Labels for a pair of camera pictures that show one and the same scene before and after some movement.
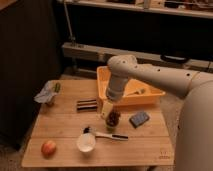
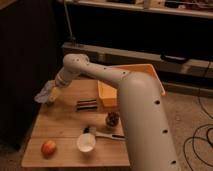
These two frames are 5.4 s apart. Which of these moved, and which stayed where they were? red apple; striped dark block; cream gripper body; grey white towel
Moved: cream gripper body
Stayed: red apple; striped dark block; grey white towel
